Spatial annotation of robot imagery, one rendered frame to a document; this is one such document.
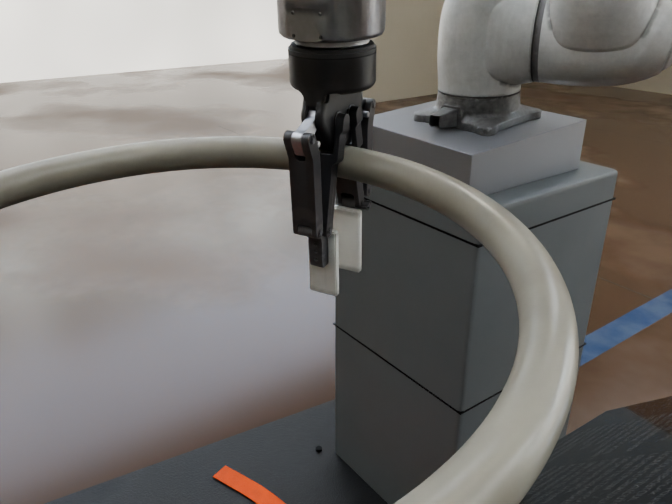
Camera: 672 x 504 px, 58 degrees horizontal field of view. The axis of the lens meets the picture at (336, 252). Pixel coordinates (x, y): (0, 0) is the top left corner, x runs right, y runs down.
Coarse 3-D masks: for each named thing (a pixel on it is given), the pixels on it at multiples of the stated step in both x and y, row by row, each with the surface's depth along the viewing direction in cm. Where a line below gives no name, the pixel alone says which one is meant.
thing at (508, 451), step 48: (144, 144) 56; (192, 144) 57; (240, 144) 57; (0, 192) 50; (48, 192) 53; (432, 192) 48; (480, 192) 46; (480, 240) 43; (528, 240) 39; (528, 288) 34; (528, 336) 31; (576, 336) 31; (528, 384) 27; (480, 432) 25; (528, 432) 25; (432, 480) 23; (480, 480) 23; (528, 480) 24
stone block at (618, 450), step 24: (624, 408) 76; (648, 408) 70; (576, 432) 74; (600, 432) 68; (624, 432) 63; (648, 432) 58; (552, 456) 66; (576, 456) 61; (600, 456) 57; (624, 456) 53; (648, 456) 50; (552, 480) 56; (576, 480) 52; (600, 480) 49; (624, 480) 46; (648, 480) 44
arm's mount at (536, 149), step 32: (384, 128) 114; (416, 128) 113; (448, 128) 112; (512, 128) 111; (544, 128) 110; (576, 128) 113; (416, 160) 109; (448, 160) 103; (480, 160) 100; (512, 160) 105; (544, 160) 110; (576, 160) 117
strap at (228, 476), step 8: (224, 472) 151; (232, 472) 151; (224, 480) 148; (232, 480) 148; (240, 480) 148; (248, 480) 148; (232, 488) 146; (240, 488) 146; (248, 488) 146; (256, 488) 146; (264, 488) 146; (248, 496) 144; (256, 496) 144; (264, 496) 144; (272, 496) 144
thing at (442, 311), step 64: (384, 192) 115; (512, 192) 105; (576, 192) 111; (384, 256) 120; (448, 256) 105; (576, 256) 119; (384, 320) 125; (448, 320) 109; (512, 320) 113; (576, 320) 128; (384, 384) 131; (448, 384) 114; (320, 448) 158; (384, 448) 137; (448, 448) 118
